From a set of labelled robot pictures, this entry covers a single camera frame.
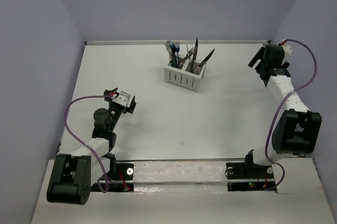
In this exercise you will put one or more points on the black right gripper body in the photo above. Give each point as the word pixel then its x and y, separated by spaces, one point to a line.
pixel 258 56

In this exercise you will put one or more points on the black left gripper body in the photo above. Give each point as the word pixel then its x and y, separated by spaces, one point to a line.
pixel 114 113

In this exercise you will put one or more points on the silver knife teal marbled handle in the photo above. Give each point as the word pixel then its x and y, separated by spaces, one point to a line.
pixel 204 61

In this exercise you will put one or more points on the silver knife black speckled handle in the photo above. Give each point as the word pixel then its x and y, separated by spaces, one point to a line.
pixel 194 56

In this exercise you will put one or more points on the silver fork teal marbled handle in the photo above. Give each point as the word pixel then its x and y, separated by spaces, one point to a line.
pixel 172 61

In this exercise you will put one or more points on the silver fork black riveted handle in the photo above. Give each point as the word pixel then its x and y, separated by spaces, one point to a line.
pixel 189 53

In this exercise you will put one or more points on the purple iridescent fork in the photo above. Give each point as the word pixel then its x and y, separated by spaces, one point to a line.
pixel 176 53

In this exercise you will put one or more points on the plain silver fork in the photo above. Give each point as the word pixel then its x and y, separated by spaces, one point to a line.
pixel 168 48

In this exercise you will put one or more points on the blue iridescent fork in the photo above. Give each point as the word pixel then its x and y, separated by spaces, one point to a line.
pixel 173 57

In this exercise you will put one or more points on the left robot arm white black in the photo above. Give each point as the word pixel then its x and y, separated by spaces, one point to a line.
pixel 92 165

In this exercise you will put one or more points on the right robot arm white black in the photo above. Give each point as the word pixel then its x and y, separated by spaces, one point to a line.
pixel 294 128

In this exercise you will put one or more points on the white perforated utensil caddy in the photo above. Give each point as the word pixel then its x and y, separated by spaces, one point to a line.
pixel 183 77

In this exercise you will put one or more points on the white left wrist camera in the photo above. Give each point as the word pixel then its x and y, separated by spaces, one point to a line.
pixel 122 98

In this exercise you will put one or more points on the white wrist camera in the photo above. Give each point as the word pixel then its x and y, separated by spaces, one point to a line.
pixel 287 50
pixel 122 98

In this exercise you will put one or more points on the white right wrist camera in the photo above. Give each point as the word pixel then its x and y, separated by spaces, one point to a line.
pixel 287 50

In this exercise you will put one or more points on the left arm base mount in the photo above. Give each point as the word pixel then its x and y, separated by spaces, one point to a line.
pixel 121 177

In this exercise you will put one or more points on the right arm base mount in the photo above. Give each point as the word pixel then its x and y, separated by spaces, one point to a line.
pixel 242 178

